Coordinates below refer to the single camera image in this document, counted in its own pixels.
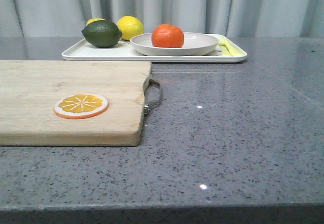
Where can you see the beige round plate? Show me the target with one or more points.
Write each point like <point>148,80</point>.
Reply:
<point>195,44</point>

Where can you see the orange mandarin fruit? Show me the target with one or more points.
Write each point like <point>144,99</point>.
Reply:
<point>167,36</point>

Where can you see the white bear-print tray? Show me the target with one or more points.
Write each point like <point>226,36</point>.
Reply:
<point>124,51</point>

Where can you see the orange slice toy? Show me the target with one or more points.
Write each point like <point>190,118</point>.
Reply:
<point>81,106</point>

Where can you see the yellow plastic fork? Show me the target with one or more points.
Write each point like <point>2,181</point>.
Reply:
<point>225,47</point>

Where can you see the yellow lemon right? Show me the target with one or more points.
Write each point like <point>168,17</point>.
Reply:
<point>130,26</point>

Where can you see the yellow lemon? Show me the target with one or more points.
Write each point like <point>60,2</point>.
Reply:
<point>94,20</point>
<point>130,26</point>

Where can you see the yellow plastic spoon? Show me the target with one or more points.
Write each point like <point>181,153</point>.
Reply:
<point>233,50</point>

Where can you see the green lime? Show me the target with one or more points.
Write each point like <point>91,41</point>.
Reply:
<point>102,33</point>

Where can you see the yellow lemon left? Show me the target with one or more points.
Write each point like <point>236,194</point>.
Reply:
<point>94,20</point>

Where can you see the wooden cutting board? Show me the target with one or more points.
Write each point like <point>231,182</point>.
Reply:
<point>30,89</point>

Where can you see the grey curtain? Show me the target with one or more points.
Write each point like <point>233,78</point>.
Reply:
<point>234,18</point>

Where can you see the metal cutting board handle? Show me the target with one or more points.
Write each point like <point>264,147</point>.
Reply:
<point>152,95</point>

